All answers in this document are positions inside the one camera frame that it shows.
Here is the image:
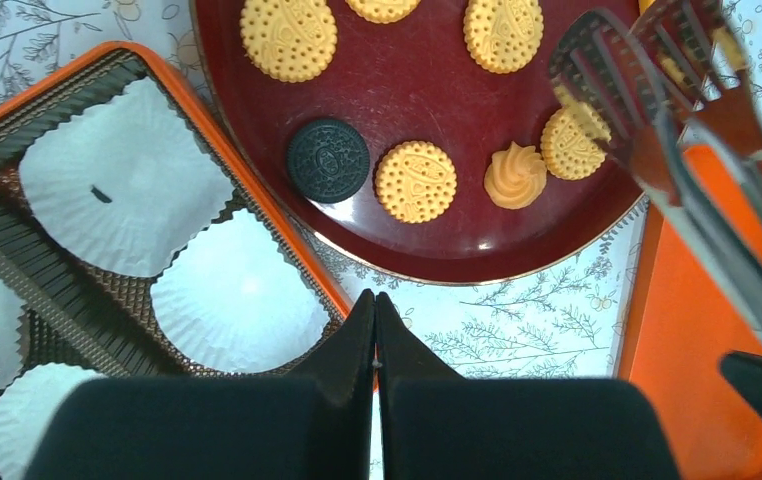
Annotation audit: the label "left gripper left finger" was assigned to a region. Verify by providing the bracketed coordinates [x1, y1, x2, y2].
[26, 290, 375, 479]

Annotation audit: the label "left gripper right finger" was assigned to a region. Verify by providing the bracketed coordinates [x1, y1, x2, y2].
[374, 293, 679, 479]

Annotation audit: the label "round yellow biscuit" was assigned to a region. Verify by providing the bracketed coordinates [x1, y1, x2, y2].
[239, 0, 338, 83]
[463, 0, 544, 74]
[346, 0, 420, 24]
[541, 103, 611, 180]
[374, 140, 457, 224]

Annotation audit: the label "orange cookie tin box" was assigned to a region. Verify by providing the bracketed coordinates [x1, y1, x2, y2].
[0, 40, 356, 480]

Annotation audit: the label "dark red round plate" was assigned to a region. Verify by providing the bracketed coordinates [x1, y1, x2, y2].
[190, 1, 640, 284]

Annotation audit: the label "metal serving tongs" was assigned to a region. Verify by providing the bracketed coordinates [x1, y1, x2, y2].
[548, 1, 762, 343]

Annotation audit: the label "orange tin lid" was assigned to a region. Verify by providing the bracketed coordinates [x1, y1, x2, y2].
[616, 142, 762, 480]

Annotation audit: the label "swirl meringue cookie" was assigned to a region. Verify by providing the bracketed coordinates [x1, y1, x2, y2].
[484, 142, 547, 210]

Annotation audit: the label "black sandwich cookie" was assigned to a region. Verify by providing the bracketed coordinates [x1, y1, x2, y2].
[286, 118, 370, 204]

